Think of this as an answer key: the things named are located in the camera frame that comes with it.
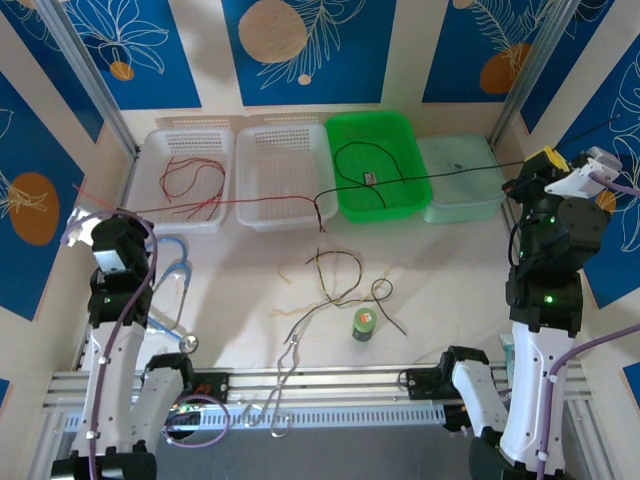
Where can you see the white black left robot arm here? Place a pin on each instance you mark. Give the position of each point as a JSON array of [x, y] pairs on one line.
[[120, 390]]

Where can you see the blue stethoscope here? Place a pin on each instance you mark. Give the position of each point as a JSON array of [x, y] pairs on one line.
[[189, 343]]

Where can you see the pale green zip case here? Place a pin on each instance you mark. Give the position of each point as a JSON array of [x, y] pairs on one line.
[[460, 200]]

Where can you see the light blue packet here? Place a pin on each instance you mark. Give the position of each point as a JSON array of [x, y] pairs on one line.
[[506, 350]]

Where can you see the white perforated plastic basket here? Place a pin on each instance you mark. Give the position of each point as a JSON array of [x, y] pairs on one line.
[[280, 165], [145, 150]]

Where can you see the metal tongs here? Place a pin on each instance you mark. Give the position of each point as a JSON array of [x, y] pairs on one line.
[[295, 341]]

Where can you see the green perforated plastic basket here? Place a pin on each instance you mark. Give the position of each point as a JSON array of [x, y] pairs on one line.
[[380, 200]]

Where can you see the blue white label sticker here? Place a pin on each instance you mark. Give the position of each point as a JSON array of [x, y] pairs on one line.
[[370, 178]]

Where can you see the black electronics module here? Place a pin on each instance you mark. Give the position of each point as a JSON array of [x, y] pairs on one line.
[[455, 420]]

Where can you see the small green jar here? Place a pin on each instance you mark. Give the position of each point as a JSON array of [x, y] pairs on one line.
[[364, 325]]

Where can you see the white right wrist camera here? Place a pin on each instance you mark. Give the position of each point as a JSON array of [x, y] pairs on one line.
[[570, 182]]

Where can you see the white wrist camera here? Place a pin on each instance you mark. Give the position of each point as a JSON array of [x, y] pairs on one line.
[[570, 182], [77, 227]]

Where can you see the blue floral wall panel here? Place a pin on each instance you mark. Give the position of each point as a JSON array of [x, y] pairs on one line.
[[617, 277], [580, 30], [4, 392], [450, 50], [350, 60], [632, 380], [30, 150], [52, 65], [150, 75]]

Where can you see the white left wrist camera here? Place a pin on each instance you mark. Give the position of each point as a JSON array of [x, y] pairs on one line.
[[77, 227]]

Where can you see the aluminium frame post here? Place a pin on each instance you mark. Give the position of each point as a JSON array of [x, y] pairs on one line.
[[85, 65], [536, 70]]

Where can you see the aluminium frame rail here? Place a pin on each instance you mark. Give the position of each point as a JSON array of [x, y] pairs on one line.
[[325, 385]]

